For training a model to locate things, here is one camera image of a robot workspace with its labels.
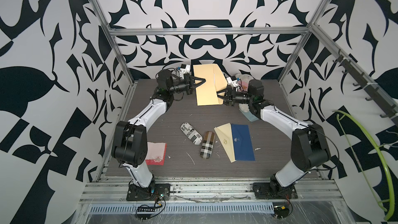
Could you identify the black hook rail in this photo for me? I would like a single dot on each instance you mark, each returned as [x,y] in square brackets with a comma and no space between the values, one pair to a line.
[373,89]

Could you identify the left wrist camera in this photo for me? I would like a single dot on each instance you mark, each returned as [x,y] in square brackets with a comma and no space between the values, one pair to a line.
[184,69]

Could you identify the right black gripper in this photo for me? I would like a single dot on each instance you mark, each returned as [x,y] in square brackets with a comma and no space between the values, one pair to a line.
[232,93]

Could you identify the brown plaid glasses case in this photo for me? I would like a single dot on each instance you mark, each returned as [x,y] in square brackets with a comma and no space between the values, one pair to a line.
[207,145]

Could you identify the left black connector board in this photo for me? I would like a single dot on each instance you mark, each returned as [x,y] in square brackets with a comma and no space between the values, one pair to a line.
[146,212]

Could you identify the right black connector board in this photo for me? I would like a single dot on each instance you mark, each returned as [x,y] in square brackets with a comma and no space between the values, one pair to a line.
[281,212]

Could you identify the white plush bear pink shirt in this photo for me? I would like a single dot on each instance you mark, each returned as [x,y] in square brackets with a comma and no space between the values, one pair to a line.
[243,83]

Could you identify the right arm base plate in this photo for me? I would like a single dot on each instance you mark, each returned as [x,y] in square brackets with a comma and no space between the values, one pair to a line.
[272,190]

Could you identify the dark blue envelope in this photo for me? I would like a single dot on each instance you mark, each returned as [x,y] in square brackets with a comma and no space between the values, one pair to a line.
[243,149]

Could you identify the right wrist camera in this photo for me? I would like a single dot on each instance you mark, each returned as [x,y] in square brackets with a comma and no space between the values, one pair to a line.
[233,81]

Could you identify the light blue envelope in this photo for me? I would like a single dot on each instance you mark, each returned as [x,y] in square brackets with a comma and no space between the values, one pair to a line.
[250,116]

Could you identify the white black patterned glasses case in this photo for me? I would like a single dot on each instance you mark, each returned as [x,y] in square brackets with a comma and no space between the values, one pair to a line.
[191,133]

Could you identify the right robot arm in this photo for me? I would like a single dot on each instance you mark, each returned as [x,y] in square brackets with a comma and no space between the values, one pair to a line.
[309,147]

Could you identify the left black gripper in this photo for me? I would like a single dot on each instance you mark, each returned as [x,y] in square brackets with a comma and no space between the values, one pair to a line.
[187,82]

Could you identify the tan envelope gold emblem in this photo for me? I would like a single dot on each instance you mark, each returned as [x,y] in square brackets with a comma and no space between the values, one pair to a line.
[214,81]

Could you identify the cream envelope left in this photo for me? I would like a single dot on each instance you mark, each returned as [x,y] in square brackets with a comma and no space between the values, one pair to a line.
[224,133]

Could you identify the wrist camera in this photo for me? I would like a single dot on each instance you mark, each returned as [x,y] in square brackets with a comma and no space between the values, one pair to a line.
[184,69]
[233,81]

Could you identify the black connector board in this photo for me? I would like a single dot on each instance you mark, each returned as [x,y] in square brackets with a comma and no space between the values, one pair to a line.
[146,212]
[281,212]

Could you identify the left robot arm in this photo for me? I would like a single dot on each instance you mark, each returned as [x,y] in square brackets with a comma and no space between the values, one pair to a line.
[130,145]

